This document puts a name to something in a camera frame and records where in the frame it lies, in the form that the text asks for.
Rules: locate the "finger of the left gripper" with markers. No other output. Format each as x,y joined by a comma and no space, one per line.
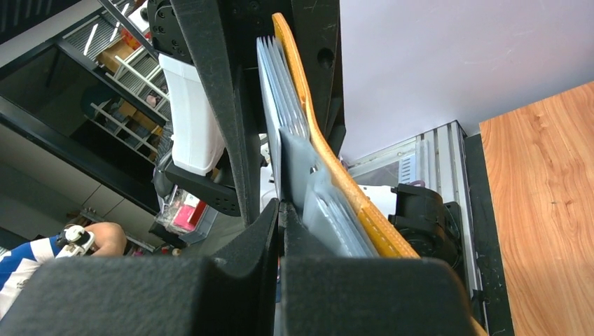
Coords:
316,27
219,36

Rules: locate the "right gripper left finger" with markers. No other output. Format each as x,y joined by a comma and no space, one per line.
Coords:
231,292

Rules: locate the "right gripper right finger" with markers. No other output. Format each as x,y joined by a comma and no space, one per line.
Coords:
322,294

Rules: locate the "yellow leather card holder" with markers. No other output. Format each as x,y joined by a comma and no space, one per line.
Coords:
329,203

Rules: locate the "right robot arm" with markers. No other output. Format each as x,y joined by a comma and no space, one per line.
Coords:
422,219

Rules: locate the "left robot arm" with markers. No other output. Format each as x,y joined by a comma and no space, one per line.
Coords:
200,162

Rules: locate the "person in striped shirt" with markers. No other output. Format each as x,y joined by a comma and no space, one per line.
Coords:
20,263

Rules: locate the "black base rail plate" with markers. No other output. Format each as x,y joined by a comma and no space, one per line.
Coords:
494,295

